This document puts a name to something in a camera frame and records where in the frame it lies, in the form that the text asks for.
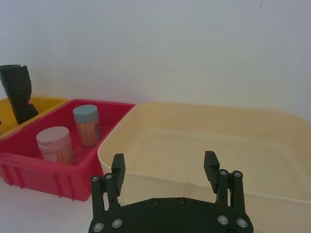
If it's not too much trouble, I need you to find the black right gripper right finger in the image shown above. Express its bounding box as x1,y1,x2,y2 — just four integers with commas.
203,150,249,230

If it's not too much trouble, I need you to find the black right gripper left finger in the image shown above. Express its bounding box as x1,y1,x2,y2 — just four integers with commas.
90,153,126,231

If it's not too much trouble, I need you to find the cream plastic bin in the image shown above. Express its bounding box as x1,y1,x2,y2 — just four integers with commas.
97,101,311,233

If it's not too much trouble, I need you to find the blue-lidded toothpick jar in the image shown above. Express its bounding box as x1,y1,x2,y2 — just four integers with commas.
72,104,102,148

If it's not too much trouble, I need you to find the pink-lidded toothpick jar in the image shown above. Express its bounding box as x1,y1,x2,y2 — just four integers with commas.
36,126,75,166

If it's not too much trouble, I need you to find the red plastic bin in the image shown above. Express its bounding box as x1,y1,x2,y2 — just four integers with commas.
0,99,136,202

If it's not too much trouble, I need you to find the yellow plastic bin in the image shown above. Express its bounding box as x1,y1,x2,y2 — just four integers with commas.
0,96,69,180

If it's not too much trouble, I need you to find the black ribbed cylindrical object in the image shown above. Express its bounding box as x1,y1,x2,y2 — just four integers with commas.
0,64,40,125

